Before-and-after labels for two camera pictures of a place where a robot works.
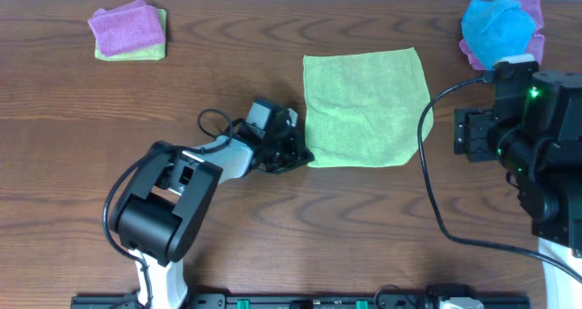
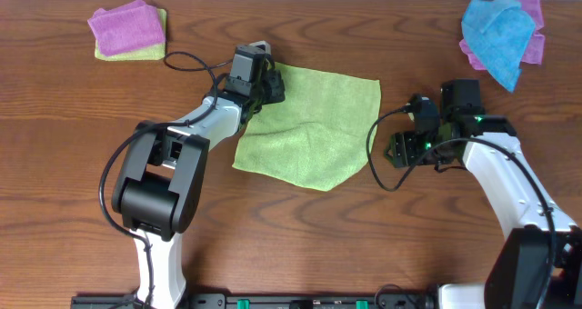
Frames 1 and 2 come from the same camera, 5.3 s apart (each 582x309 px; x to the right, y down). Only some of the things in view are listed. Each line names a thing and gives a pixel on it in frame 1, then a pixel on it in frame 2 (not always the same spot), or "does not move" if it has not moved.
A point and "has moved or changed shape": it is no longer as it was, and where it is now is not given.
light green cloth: (361, 109) has moved or changed shape
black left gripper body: (293, 150) → (275, 87)
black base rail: (319, 301) does not move
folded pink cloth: (127, 27) does not move
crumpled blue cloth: (497, 28) does not move
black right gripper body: (470, 133) → (405, 146)
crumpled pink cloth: (532, 4) does not move
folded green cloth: (154, 53) does not move
